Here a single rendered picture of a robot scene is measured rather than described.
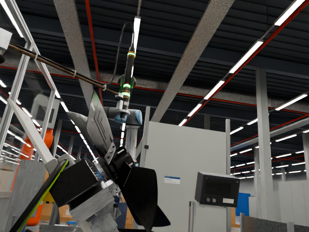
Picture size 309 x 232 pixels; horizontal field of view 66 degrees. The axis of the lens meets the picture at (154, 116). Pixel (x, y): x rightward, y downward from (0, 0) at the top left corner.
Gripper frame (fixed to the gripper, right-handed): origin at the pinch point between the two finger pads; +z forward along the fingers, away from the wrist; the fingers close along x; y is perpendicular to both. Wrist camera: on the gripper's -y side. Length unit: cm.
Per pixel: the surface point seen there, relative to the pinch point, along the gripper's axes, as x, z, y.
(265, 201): -443, -521, 46
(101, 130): 7.7, 25.7, 38.1
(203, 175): -57, -32, 44
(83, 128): 17.2, 2.5, 32.8
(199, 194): -57, -37, 56
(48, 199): 33, -34, 67
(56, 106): 125, -374, -95
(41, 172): 28, 16, 55
